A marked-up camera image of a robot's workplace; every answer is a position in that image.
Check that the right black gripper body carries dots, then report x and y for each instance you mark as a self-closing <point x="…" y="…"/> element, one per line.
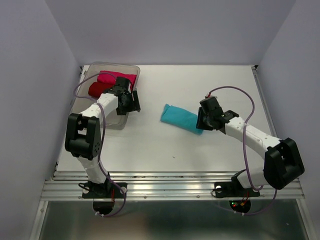
<point x="206" y="123"/>

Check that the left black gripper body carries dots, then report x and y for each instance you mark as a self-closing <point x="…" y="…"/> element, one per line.
<point x="128" y="106"/>

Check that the turquoise t shirt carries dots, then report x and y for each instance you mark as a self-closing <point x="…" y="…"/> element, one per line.
<point x="180" y="118"/>

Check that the clear plastic bin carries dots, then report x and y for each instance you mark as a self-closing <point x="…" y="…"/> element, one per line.
<point x="109" y="102"/>

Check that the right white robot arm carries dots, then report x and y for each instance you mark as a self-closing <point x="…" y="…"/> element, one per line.
<point x="282" y="162"/>

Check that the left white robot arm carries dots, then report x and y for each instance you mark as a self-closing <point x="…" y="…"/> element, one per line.
<point x="85" y="130"/>

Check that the pink rolled shirt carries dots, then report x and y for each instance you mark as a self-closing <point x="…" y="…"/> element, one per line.
<point x="109" y="77"/>

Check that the dark red rolled shirt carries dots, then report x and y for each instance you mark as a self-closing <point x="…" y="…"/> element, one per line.
<point x="97" y="88"/>

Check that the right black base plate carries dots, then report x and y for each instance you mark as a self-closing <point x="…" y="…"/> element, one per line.
<point x="232" y="189"/>

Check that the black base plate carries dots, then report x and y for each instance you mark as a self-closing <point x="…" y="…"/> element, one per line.
<point x="232" y="189"/>
<point x="106" y="190"/>

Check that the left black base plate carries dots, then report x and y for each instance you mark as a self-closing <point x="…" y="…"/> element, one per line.
<point x="106" y="190"/>

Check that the aluminium mounting rail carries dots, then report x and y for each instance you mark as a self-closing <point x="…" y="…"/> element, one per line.
<point x="141" y="186"/>

